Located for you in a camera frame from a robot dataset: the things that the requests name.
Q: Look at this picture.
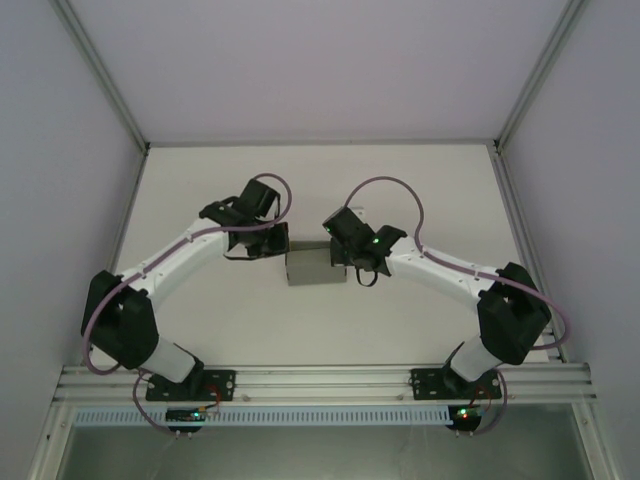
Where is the aluminium table side rail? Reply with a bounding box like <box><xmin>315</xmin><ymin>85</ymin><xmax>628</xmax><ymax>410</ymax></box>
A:
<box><xmin>489</xmin><ymin>149</ymin><xmax>565</xmax><ymax>362</ymax></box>

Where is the aluminium frame post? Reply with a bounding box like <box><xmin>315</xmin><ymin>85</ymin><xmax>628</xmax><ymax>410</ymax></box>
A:
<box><xmin>52</xmin><ymin>0</ymin><xmax>152</xmax><ymax>152</ymax></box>
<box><xmin>492</xmin><ymin>0</ymin><xmax>589</xmax><ymax>151</ymax></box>

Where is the right circuit board with LEDs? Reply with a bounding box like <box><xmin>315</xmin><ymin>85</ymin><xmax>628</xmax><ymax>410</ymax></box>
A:
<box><xmin>451</xmin><ymin>406</ymin><xmax>485</xmax><ymax>426</ymax></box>

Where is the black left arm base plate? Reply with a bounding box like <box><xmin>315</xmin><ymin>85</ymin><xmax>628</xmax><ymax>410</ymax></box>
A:
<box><xmin>145</xmin><ymin>368</ymin><xmax>237</xmax><ymax>402</ymax></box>

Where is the aluminium mounting rail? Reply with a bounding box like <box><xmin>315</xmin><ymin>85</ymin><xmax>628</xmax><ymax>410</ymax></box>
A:
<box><xmin>53</xmin><ymin>362</ymin><xmax>599</xmax><ymax>404</ymax></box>

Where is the circuit board with leds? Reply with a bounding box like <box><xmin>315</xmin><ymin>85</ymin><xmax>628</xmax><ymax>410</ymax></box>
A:
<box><xmin>165</xmin><ymin>408</ymin><xmax>207</xmax><ymax>425</ymax></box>
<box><xmin>451</xmin><ymin>406</ymin><xmax>485</xmax><ymax>426</ymax></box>

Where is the grey paper box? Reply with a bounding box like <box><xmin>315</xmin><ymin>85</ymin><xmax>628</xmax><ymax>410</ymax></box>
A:
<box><xmin>284</xmin><ymin>239</ymin><xmax>350</xmax><ymax>288</ymax></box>

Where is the left circuit board with LEDs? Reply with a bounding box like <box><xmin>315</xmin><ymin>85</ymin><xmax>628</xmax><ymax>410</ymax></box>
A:
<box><xmin>165</xmin><ymin>408</ymin><xmax>207</xmax><ymax>425</ymax></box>

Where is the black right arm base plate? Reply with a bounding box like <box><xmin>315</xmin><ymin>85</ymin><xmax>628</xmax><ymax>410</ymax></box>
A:
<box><xmin>410</xmin><ymin>367</ymin><xmax>503</xmax><ymax>402</ymax></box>

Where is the pale blue slotted cable duct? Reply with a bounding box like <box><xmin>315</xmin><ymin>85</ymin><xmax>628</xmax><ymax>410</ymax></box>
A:
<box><xmin>74</xmin><ymin>405</ymin><xmax>452</xmax><ymax>427</ymax></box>

